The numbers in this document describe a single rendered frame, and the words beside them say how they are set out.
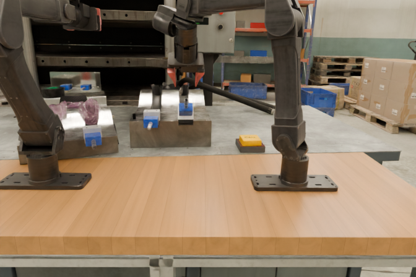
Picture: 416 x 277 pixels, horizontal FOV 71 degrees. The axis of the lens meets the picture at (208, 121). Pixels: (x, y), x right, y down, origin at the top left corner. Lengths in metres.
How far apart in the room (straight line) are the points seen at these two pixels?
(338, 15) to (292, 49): 7.41
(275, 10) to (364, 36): 7.65
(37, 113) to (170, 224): 0.37
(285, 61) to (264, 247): 0.38
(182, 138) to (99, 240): 0.46
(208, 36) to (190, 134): 0.94
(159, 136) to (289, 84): 0.46
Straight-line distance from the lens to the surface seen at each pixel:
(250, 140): 0.92
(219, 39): 1.78
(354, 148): 1.08
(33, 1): 0.74
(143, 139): 0.95
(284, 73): 0.67
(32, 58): 1.83
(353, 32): 8.18
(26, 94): 0.68
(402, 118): 4.57
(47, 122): 0.73
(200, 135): 0.94
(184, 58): 0.83
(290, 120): 0.68
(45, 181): 0.77
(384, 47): 8.50
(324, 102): 4.65
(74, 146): 0.92
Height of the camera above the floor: 1.13
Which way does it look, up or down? 15 degrees down
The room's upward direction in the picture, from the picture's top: 1 degrees clockwise
